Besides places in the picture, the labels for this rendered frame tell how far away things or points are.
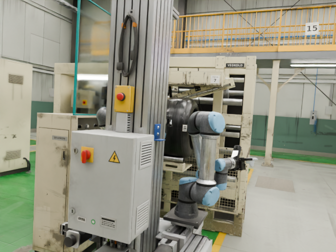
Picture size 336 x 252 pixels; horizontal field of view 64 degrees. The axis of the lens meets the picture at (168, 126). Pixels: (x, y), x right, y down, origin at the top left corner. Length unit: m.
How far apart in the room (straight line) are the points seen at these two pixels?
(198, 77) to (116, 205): 1.90
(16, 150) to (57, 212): 3.39
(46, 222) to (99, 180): 1.39
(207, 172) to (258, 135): 10.08
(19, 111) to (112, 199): 4.62
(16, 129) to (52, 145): 3.33
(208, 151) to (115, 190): 0.58
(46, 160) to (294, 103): 10.26
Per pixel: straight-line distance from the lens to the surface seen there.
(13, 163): 5.80
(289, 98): 11.67
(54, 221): 2.56
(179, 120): 2.41
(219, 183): 1.72
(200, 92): 2.98
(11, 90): 5.63
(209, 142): 1.54
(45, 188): 2.54
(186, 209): 1.71
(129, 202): 1.23
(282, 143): 11.61
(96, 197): 1.32
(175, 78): 2.93
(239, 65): 3.14
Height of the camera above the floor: 1.36
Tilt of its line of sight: 3 degrees down
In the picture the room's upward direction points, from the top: 4 degrees clockwise
